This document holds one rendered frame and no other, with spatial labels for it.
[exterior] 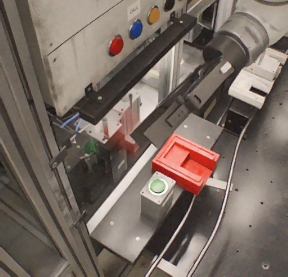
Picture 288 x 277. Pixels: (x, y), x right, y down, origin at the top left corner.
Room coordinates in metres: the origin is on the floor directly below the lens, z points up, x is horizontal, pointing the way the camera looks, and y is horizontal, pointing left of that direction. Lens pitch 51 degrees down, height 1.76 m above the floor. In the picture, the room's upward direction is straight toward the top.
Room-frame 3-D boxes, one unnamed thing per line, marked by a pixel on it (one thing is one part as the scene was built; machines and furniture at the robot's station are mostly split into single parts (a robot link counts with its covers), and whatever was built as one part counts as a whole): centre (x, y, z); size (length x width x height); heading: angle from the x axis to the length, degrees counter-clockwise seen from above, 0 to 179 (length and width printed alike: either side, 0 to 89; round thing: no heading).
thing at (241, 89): (1.06, -0.49, 0.84); 0.36 x 0.14 x 0.10; 147
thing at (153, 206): (0.43, -0.03, 0.97); 0.08 x 0.08 x 0.12; 57
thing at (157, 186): (0.43, -0.03, 1.03); 0.04 x 0.04 x 0.02
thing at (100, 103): (0.52, 0.00, 1.37); 0.36 x 0.04 x 0.04; 147
